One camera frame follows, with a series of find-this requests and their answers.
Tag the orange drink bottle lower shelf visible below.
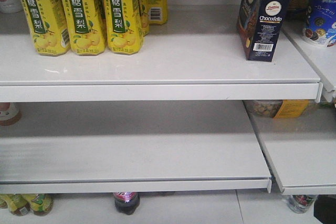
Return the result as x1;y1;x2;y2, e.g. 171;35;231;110
1;102;22;126

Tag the clear water bottle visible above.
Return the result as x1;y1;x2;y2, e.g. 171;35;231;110
287;195;318;214

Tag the blue cookie cup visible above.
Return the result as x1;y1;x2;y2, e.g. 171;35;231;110
302;0;335;47

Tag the yellow tea bottle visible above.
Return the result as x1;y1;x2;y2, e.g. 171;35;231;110
1;194;30;216
22;194;54;216

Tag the white supermarket shelving unit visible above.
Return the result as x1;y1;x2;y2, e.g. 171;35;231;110
1;0;335;223

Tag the cola bottle red label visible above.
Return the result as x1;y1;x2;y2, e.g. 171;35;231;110
113;192;140;215

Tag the pear drink bottle right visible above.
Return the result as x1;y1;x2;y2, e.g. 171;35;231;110
102;0;144;55

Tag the pear drink bottle left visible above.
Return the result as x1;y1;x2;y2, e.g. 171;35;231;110
20;0;70;56

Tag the pear drink bottle middle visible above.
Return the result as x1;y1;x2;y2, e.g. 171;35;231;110
62;0;106;56

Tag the chocolate cookie box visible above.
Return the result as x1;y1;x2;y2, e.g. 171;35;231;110
237;0;290;62

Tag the yellow tea bottle bottom left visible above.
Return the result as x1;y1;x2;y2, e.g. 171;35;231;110
1;194;30;216

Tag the clear biscuit tub yellow label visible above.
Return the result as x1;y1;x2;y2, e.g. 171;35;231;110
244;100;318;119

